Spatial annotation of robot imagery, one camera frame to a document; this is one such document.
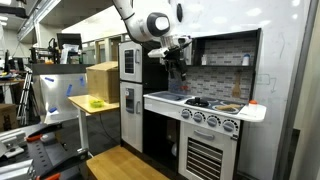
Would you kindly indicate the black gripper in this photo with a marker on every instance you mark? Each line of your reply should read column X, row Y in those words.
column 173, row 44

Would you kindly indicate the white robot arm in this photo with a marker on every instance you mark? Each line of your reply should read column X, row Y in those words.
column 155, row 21

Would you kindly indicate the toy kitchen play set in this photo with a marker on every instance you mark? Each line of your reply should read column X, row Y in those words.
column 154, row 114

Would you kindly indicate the hanging wooden spatula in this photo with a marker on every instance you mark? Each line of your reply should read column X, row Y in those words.
column 236, row 91

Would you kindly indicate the wooden spatula on stove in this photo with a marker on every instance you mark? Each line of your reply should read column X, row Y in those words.
column 225, row 107

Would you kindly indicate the white bottle blue cap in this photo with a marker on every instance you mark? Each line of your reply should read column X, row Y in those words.
column 246, row 60

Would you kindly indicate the cardboard box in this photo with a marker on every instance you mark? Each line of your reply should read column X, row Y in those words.
column 103, row 81

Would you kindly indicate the silver kettle under sink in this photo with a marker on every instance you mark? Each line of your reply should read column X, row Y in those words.
column 174, row 149

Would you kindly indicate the white bottle orange cap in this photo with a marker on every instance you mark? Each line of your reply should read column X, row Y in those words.
column 253, row 105

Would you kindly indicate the small yellow green bowl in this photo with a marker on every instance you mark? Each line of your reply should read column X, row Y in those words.
column 96, row 103

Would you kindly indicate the light wooden side table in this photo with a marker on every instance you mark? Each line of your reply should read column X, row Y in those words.
column 99, row 127

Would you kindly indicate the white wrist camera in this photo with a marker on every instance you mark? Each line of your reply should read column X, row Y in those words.
column 158, row 53

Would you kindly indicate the orange handled clamp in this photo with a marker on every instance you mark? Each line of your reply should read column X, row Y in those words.
column 44, row 130

